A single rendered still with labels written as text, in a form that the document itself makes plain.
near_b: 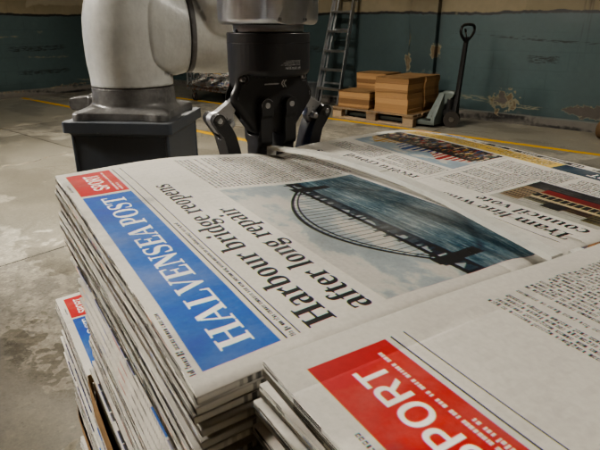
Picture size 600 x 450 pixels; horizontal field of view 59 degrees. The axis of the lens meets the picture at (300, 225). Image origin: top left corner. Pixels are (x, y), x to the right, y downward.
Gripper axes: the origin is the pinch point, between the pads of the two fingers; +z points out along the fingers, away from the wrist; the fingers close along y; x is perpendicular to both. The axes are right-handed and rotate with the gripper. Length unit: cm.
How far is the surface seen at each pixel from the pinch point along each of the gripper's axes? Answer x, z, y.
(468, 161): -15.9, -10.3, 9.7
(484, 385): -36.3, -11.0, -13.2
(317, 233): -22.3, -10.2, -9.6
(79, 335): 14.1, 13.1, -18.0
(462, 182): -19.4, -10.1, 5.0
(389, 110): 453, 79, 420
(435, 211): -22.8, -10.1, -1.2
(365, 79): 525, 49, 439
